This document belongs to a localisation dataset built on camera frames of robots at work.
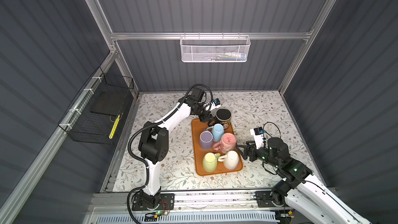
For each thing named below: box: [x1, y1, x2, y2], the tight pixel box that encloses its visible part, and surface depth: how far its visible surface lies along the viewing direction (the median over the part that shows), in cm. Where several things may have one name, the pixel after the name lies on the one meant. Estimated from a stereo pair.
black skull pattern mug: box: [207, 107, 232, 130], surface depth 96 cm
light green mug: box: [202, 151, 221, 173], surface depth 80 cm
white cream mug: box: [217, 150, 239, 171], surface depth 81 cm
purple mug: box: [199, 130, 213, 150], surface depth 89 cm
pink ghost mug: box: [212, 132, 237, 154], surface depth 84 cm
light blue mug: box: [206, 123, 225, 143], surface depth 91 cm
